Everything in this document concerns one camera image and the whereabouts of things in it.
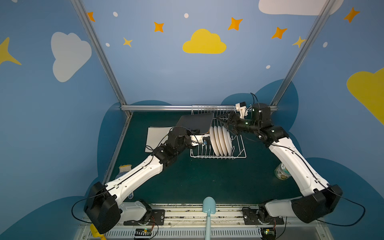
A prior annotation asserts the white round plate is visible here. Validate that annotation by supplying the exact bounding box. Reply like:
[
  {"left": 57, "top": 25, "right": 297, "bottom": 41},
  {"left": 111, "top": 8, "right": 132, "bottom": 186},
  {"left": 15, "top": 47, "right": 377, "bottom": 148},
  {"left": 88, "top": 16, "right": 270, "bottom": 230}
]
[
  {"left": 209, "top": 127, "right": 220, "bottom": 156},
  {"left": 218, "top": 126, "right": 228, "bottom": 156},
  {"left": 214, "top": 126, "right": 224, "bottom": 156},
  {"left": 222, "top": 127, "right": 233, "bottom": 156}
]

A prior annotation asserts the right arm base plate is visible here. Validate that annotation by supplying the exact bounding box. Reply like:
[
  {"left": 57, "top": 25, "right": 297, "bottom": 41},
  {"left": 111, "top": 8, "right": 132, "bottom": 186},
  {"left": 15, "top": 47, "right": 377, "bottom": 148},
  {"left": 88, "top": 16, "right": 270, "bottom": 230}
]
[{"left": 242, "top": 207, "right": 285, "bottom": 225}]

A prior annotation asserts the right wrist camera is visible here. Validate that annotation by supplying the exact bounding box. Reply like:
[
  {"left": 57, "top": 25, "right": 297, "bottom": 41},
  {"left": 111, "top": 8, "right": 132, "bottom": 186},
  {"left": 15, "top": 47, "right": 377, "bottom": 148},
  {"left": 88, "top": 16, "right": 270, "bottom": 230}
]
[{"left": 235, "top": 102, "right": 248, "bottom": 119}]

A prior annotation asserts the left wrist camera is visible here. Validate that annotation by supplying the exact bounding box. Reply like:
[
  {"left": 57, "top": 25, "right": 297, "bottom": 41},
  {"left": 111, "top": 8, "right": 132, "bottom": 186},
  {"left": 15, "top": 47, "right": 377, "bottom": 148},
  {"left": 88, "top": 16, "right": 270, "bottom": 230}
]
[{"left": 191, "top": 134, "right": 211, "bottom": 147}]

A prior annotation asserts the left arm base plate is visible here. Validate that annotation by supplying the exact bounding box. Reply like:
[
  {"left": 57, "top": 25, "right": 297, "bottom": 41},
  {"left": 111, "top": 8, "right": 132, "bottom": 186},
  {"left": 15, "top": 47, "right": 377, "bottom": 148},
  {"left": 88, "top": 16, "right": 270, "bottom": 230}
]
[{"left": 123, "top": 210, "right": 165, "bottom": 226}]

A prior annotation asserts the light blue toy shovel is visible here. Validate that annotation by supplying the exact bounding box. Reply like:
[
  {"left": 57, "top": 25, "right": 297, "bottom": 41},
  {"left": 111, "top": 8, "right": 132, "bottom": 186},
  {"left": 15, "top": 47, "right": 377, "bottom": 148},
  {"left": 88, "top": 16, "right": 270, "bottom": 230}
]
[{"left": 203, "top": 197, "right": 216, "bottom": 240}]

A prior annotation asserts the blue dotted work glove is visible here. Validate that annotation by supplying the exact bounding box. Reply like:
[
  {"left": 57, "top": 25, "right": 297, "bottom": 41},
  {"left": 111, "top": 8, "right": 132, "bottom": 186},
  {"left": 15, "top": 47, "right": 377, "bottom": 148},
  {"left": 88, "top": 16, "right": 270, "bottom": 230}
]
[{"left": 116, "top": 165, "right": 134, "bottom": 200}]

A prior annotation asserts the black square plate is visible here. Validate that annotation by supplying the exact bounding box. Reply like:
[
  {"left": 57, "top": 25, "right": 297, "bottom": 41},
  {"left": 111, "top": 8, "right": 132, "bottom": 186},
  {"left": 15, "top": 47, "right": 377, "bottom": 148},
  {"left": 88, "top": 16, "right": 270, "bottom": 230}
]
[{"left": 176, "top": 113, "right": 214, "bottom": 135}]

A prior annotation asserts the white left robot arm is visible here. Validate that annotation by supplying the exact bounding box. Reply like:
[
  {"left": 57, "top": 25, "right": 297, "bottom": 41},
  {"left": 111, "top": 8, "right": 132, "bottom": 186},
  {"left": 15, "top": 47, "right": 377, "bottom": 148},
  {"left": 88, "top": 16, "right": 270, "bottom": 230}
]
[{"left": 84, "top": 126, "right": 201, "bottom": 234}]

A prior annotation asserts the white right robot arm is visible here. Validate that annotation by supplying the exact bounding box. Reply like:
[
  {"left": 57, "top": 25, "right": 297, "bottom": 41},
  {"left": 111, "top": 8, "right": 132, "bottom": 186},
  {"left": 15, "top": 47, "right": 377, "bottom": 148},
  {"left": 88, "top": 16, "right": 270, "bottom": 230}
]
[{"left": 218, "top": 103, "right": 343, "bottom": 224}]

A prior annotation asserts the yellow toy scoop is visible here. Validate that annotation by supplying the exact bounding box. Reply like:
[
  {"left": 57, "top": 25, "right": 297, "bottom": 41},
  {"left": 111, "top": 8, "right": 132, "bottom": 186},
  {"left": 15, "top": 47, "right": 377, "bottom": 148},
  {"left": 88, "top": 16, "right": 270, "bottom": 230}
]
[{"left": 90, "top": 224, "right": 107, "bottom": 240}]

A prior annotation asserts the right circuit board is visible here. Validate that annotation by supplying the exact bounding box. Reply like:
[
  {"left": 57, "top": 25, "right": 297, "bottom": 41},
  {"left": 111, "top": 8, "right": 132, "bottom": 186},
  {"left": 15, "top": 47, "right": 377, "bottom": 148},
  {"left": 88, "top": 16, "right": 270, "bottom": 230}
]
[{"left": 261, "top": 228, "right": 276, "bottom": 240}]

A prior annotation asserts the left circuit board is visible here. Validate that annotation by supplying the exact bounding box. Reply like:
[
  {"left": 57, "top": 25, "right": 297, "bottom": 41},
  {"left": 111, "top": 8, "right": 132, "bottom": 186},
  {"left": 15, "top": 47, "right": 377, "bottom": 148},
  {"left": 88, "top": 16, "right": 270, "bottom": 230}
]
[{"left": 135, "top": 228, "right": 152, "bottom": 237}]

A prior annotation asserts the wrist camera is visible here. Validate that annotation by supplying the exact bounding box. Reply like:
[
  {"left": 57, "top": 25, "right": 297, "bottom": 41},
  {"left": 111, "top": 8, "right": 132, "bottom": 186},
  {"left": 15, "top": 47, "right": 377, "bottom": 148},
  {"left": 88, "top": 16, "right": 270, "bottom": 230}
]
[
  {"left": 235, "top": 102, "right": 248, "bottom": 119},
  {"left": 191, "top": 134, "right": 211, "bottom": 147}
]

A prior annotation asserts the white wire dish rack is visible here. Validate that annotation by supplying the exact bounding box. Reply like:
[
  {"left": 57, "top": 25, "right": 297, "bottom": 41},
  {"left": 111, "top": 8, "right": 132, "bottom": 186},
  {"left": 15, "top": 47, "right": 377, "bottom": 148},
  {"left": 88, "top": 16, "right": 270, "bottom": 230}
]
[{"left": 190, "top": 105, "right": 247, "bottom": 160}]

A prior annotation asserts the circuit board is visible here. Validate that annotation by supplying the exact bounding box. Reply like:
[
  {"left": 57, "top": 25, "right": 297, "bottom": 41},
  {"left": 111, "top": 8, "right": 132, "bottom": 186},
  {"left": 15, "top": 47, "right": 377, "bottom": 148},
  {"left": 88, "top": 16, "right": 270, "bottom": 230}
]
[
  {"left": 261, "top": 228, "right": 276, "bottom": 240},
  {"left": 135, "top": 228, "right": 152, "bottom": 237}
]

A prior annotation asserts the small printed cup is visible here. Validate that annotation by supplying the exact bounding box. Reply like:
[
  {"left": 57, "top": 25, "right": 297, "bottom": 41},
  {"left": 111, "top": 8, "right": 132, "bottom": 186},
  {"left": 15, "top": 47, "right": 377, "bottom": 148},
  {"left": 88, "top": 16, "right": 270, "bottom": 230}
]
[{"left": 274, "top": 163, "right": 292, "bottom": 181}]

